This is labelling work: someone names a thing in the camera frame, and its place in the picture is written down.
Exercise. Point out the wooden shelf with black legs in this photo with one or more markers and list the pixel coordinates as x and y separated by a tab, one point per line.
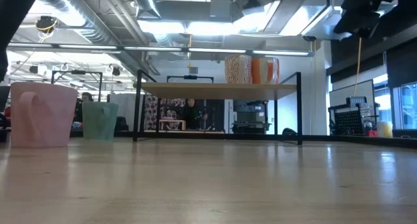
221	91

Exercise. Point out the green mug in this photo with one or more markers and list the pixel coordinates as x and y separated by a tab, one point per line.
99	121

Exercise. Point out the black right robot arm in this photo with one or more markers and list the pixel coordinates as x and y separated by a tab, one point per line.
358	22

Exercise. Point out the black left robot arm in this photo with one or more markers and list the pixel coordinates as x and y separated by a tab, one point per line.
13	15

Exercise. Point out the grey machine cabinet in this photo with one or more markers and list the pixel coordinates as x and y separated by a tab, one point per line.
251	115

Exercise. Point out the wooden stool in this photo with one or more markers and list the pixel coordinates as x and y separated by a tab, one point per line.
172	121

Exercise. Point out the long ceiling light bar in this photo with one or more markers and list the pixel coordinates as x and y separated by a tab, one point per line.
211	50

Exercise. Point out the yellow container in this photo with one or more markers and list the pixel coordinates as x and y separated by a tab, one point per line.
386	129

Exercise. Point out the red container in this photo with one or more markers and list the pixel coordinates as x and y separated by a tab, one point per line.
371	133

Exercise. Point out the orange white striped mug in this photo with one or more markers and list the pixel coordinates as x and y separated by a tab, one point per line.
265	71

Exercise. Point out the person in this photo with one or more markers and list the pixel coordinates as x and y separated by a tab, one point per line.
192	115
86	98

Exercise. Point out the black pegboard rack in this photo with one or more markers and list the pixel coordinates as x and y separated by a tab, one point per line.
350	121

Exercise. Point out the black metal table frame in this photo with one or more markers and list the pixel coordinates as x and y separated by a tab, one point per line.
247	136

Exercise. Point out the patterned panel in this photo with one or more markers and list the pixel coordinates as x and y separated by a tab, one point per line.
151	111

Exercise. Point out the cream mug with orange pattern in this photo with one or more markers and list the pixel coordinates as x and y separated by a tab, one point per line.
238	69

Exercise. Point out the pink mug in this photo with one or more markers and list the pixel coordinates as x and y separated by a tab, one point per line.
52	120

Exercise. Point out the black rig frame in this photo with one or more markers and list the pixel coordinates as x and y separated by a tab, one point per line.
78	72
190	77

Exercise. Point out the white partition panel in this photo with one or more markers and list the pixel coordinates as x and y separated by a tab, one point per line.
345	93

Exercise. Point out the black monitor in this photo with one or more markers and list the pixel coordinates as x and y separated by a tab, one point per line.
4	98

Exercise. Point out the security camera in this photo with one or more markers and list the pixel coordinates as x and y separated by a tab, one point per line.
309	38

